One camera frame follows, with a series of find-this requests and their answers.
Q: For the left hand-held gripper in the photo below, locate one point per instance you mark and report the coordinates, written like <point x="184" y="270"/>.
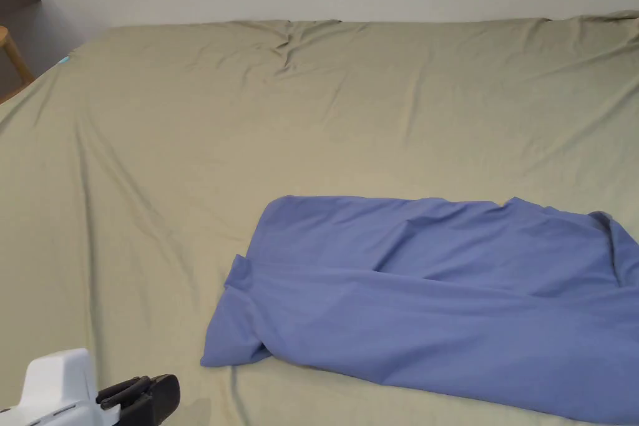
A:
<point x="55" y="386"/>

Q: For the bed with pale green sheet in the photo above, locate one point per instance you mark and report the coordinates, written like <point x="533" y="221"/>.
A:
<point x="209" y="146"/>

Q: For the blue garment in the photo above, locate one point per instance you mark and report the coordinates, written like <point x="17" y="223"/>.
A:
<point x="424" y="296"/>

